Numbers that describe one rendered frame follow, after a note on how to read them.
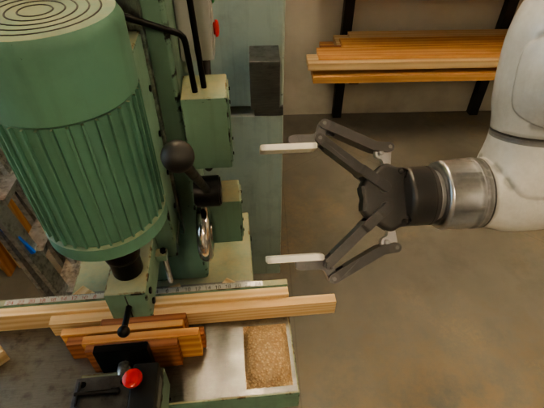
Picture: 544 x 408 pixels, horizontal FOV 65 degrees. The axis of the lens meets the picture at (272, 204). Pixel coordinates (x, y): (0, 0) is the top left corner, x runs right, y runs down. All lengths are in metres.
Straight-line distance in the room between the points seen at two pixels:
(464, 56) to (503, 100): 2.22
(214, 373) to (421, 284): 1.49
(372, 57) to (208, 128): 1.91
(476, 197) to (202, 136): 0.47
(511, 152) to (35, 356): 0.86
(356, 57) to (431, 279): 1.26
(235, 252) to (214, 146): 0.41
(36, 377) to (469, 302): 1.78
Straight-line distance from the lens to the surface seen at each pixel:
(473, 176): 0.56
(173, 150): 0.44
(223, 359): 0.86
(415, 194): 0.53
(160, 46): 0.73
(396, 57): 2.65
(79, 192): 0.57
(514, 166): 0.57
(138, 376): 0.74
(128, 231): 0.62
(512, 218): 0.59
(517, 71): 0.55
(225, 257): 1.14
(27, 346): 0.99
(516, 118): 0.57
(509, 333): 2.18
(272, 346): 0.84
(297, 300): 0.88
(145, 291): 0.76
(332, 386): 1.84
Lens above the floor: 1.66
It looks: 43 degrees down
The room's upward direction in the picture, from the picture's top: straight up
